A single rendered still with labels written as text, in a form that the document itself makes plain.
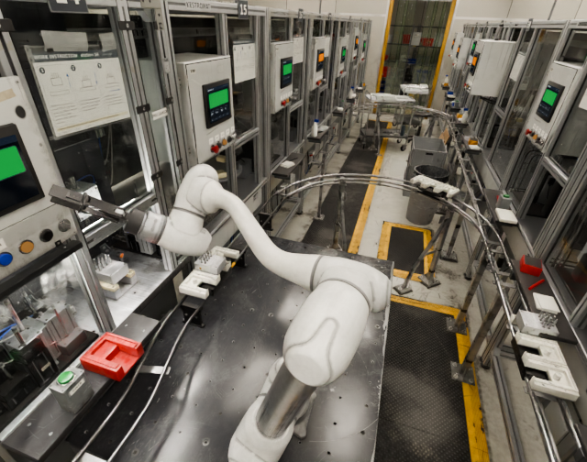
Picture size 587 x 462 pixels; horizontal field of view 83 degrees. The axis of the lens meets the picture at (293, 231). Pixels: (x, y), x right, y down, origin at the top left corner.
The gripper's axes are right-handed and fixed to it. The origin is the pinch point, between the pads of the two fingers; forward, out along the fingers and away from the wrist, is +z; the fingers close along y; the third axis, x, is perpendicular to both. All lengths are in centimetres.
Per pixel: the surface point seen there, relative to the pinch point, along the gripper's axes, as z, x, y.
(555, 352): -177, 4, 48
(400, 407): -196, 49, -36
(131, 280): -31, 14, -62
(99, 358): -26, 43, -30
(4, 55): 21.4, -25.8, 8.3
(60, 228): -1.6, 6.6, -14.6
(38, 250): 0.9, 14.4, -13.0
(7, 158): 13.1, -4.0, 3.4
